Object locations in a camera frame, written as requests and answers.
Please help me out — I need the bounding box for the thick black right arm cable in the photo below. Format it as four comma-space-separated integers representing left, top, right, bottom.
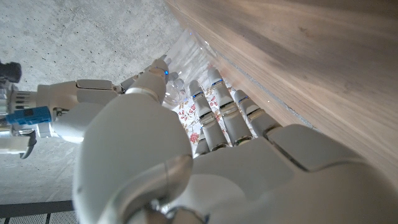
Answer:
0, 61, 22, 83

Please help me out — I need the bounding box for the floral backdrop cloth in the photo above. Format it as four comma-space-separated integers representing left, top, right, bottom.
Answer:
172, 79, 259, 153

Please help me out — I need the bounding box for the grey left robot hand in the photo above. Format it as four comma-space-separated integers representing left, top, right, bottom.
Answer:
72, 58, 398, 224

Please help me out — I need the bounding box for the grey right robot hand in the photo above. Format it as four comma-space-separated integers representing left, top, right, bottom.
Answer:
35, 65, 152, 144

